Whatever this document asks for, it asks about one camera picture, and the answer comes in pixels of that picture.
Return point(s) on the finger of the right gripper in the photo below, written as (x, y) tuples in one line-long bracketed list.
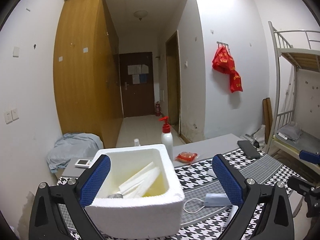
[(313, 158), (310, 193)]

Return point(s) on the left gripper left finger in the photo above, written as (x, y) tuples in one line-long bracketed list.
[(46, 221)]

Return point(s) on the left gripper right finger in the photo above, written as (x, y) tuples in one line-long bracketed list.
[(275, 221)]

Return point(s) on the white foam tube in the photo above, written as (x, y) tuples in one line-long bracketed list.
[(211, 173)]

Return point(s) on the grey sock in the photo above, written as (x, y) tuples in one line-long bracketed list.
[(116, 195)]

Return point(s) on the grey folded blanket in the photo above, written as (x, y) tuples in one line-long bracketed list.
[(291, 131)]

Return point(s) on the white small device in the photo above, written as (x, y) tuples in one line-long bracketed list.
[(83, 163)]

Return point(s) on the black smartphone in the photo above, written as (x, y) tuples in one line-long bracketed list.
[(249, 150)]

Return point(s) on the light blue cloth pile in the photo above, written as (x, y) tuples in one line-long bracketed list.
[(72, 145)]

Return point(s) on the white styrofoam box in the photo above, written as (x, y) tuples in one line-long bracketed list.
[(141, 197)]

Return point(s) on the red snack packet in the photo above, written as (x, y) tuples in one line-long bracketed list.
[(186, 157)]

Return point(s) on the metal bunk bed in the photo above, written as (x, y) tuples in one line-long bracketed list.
[(296, 58)]

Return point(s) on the white pump lotion bottle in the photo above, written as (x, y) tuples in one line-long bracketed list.
[(166, 137)]

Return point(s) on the red hanging bags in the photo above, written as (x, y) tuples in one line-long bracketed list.
[(224, 63)]

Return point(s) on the wooden wardrobe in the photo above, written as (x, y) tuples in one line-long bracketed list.
[(86, 71)]

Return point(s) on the red fire extinguisher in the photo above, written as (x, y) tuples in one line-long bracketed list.
[(157, 108)]

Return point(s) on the dark brown entrance door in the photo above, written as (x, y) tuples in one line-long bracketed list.
[(137, 85)]

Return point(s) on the ceiling lamp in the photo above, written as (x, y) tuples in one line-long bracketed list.
[(140, 14)]

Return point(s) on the wall socket pair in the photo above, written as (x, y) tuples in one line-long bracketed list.
[(10, 116)]

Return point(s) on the white wall switch plate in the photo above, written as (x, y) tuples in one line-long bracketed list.
[(16, 51)]

